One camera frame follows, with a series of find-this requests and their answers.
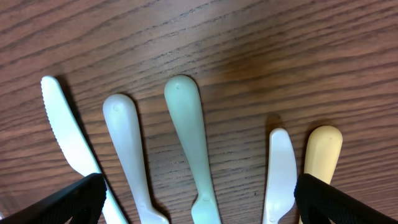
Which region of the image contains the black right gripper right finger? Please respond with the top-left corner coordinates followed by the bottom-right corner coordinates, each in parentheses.
top-left (294, 174), bottom-right (397, 224)

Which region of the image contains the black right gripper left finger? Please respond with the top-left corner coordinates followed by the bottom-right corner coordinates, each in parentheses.
top-left (1, 173), bottom-right (107, 224)

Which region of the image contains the white plastic knife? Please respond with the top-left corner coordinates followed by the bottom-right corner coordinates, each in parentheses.
top-left (262, 128), bottom-right (297, 224)

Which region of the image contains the light blue plastic knife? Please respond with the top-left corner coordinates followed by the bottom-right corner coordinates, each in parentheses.
top-left (40, 75), bottom-right (129, 224)

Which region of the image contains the grey plastic knife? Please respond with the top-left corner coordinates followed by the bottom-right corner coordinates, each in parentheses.
top-left (103, 94), bottom-right (169, 223)

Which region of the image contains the mint green plastic knife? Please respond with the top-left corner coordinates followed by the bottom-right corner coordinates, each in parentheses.
top-left (164, 75), bottom-right (221, 224)

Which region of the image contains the yellow plastic knife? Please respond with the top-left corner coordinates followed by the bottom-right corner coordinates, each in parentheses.
top-left (304, 126), bottom-right (343, 184)

